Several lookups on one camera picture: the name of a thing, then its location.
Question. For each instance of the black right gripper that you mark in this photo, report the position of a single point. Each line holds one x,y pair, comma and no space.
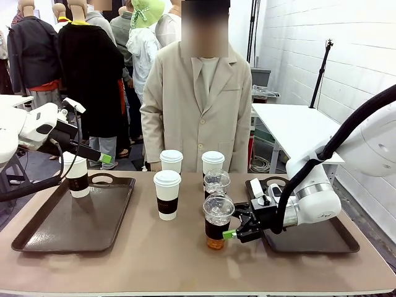
263,218

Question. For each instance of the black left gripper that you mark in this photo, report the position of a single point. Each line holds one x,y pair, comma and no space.
63,133

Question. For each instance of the clear iced coffee cup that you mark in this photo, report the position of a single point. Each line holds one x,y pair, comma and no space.
216,230
216,181

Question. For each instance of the white paper cup black sleeve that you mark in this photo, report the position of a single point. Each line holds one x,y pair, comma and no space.
213,159
171,161
79,185
167,195

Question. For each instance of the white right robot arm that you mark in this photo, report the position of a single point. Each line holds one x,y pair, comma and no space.
315,199

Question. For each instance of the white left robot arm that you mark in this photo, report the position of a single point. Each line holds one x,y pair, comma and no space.
35,123

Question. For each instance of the brown plastic tray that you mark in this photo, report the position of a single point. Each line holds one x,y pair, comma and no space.
62,229
309,242

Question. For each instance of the mannequin in black robe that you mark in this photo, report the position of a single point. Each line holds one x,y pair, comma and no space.
89,77

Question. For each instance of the mannequin in white jacket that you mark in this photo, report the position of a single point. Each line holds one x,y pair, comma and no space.
142,58

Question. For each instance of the person in beige coat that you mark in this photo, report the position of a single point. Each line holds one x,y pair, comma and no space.
198,117

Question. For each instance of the white side table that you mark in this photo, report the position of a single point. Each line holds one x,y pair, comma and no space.
294,123

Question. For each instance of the mannequin in dark jacket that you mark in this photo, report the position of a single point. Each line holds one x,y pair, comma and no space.
31,55

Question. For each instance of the grey storage box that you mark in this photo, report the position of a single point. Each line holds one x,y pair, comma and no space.
260,76

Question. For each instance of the green bucket hat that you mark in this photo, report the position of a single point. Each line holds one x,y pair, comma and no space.
147,12

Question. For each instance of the black tripod pole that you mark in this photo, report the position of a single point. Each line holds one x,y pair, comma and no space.
320,74

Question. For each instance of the black light stand poles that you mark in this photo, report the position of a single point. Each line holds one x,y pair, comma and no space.
253,31

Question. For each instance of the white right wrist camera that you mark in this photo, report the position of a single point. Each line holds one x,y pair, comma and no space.
263,193

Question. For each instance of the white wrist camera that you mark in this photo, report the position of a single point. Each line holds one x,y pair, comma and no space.
74,104
263,193

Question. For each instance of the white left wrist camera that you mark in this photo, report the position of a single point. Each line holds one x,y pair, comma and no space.
74,104

